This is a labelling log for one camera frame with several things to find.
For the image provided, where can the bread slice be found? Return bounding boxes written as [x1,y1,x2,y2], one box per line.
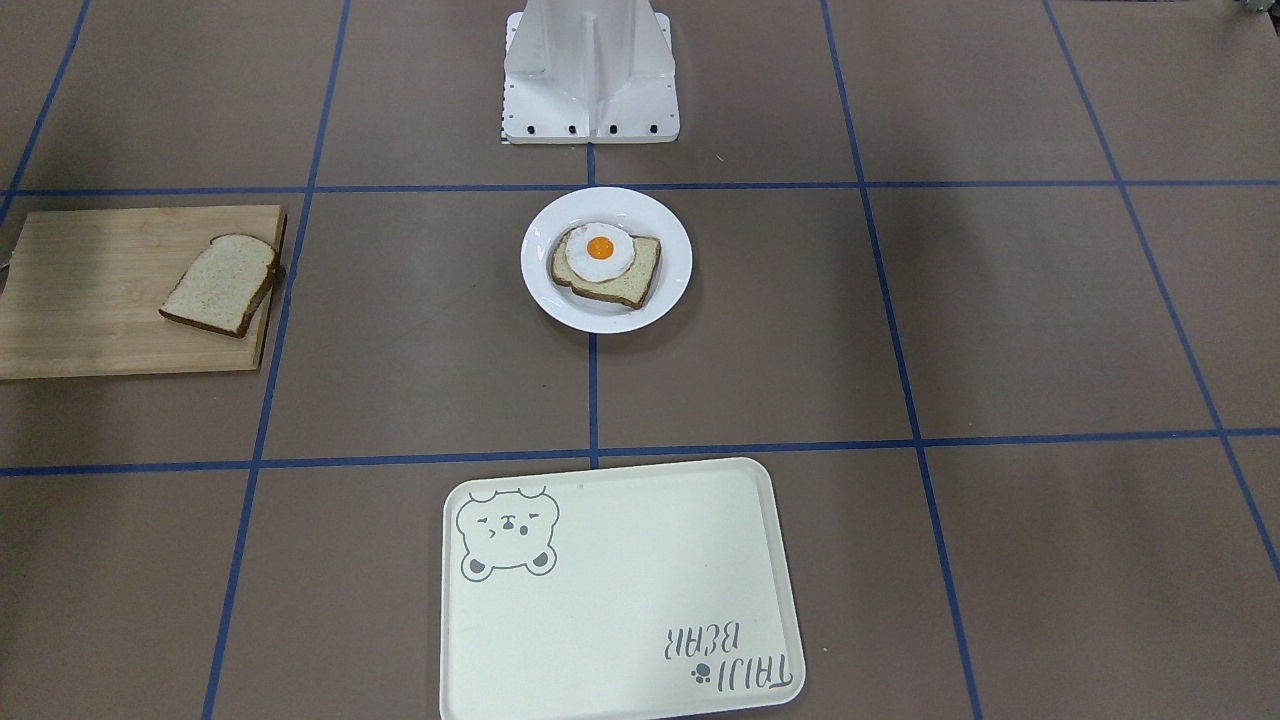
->
[157,234,278,338]
[550,223,662,310]

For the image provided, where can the wooden cutting board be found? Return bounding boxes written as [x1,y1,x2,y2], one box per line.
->
[1,205,285,380]

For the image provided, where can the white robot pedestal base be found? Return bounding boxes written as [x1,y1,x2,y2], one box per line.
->
[500,1,681,145]

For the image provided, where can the cream bear tray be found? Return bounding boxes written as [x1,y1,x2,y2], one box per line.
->
[439,457,806,719]

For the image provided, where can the white round plate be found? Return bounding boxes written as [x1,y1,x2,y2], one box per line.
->
[520,187,694,334]

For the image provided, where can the fried egg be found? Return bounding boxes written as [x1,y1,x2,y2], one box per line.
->
[563,222,637,283]

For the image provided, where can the bread slice on plate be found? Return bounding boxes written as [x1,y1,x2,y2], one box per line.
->
[550,223,662,310]

